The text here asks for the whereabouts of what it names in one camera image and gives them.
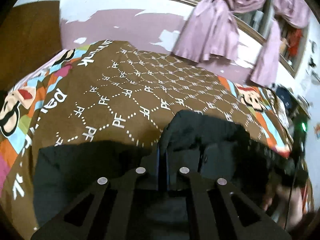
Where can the person's right hand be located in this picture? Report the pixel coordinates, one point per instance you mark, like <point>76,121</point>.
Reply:
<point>290,204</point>

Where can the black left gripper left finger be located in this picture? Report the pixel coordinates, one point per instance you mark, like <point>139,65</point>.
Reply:
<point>99,190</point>

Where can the purple tied curtain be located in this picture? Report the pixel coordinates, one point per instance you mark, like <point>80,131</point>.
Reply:
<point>297,14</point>
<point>212,29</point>

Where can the brown wooden headboard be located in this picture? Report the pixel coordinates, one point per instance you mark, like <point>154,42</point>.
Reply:
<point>30,37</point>

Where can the left purple tied curtain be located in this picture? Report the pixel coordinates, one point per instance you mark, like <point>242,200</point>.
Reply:
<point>212,29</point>

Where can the large black jacket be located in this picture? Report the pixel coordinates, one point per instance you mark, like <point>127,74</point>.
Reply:
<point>192,128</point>

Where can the dark blue cap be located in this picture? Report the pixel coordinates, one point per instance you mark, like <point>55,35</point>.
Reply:
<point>285,96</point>

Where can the red garment at window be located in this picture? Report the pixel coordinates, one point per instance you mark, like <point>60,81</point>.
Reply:
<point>293,41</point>

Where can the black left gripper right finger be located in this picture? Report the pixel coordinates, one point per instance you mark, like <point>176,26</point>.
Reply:
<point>226,186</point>

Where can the brown cartoon print bedspread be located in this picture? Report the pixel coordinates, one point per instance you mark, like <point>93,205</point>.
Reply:
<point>110,90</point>

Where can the right purple tied curtain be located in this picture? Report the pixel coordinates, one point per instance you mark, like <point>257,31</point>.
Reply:
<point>297,14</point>

